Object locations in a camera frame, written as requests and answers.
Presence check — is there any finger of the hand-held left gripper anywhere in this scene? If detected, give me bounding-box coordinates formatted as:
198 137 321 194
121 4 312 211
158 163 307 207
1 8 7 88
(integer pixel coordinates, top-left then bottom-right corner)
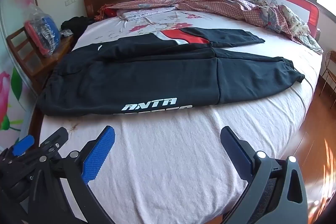
39 127 69 162
0 134 35 161

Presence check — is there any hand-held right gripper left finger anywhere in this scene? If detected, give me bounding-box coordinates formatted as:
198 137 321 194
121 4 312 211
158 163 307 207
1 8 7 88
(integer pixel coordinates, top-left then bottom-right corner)
61 126 116 224

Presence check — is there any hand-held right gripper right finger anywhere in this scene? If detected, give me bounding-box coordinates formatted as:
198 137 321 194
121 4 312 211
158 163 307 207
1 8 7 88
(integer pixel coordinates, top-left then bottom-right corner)
220 126 308 224

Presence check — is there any black Anta sweatshirt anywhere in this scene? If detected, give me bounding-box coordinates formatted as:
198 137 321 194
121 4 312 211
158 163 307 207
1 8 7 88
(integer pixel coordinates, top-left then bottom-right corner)
37 27 305 117

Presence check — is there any bed with white sheet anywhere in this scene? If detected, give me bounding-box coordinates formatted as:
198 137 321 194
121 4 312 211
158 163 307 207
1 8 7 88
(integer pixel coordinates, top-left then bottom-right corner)
29 0 324 224

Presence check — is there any wooden chair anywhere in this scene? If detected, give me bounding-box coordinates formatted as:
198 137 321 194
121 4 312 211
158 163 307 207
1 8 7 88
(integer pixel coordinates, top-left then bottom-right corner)
6 27 75 94

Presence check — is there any floral wardrobe door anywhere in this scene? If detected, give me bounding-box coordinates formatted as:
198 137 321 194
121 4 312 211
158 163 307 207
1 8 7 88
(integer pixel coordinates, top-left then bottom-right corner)
0 0 40 151

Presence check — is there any plastic bag of clothes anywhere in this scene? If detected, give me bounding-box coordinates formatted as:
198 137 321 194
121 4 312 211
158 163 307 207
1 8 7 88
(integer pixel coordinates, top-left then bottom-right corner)
24 5 62 58

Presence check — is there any dark clothes pile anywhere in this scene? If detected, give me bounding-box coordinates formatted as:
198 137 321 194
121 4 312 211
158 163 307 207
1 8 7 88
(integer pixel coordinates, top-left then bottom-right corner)
60 16 96 38

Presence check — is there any pink patterned quilt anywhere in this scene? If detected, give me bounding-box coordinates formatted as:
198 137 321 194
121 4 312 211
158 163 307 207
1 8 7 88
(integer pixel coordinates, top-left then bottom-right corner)
96 0 324 55

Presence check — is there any metal wire chair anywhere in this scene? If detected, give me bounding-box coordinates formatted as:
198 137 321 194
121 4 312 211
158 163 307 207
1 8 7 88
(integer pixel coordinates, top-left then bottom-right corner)
318 50 336 97

